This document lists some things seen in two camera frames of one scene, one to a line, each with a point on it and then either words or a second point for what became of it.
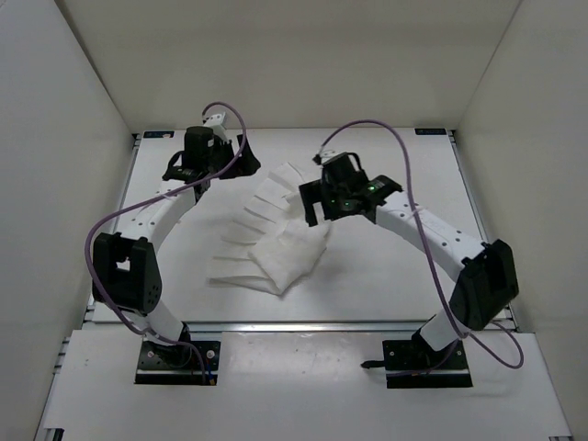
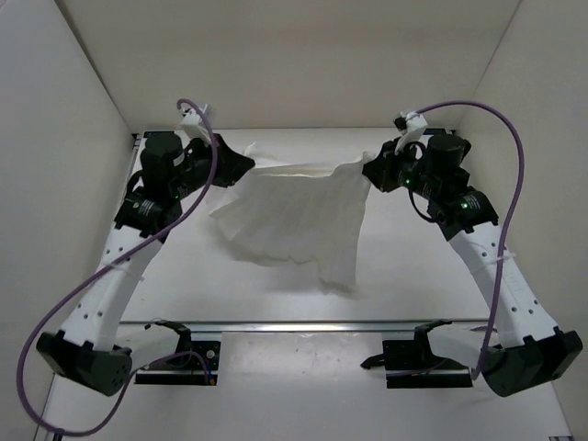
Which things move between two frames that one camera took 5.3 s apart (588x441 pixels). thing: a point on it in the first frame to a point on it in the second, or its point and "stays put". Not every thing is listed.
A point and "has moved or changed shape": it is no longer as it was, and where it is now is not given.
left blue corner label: [158, 133] stays put
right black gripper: [314, 193] to [381, 171]
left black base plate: [188, 362] stays put
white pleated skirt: [268, 246] has moved or changed shape
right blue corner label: [430, 131] stays put
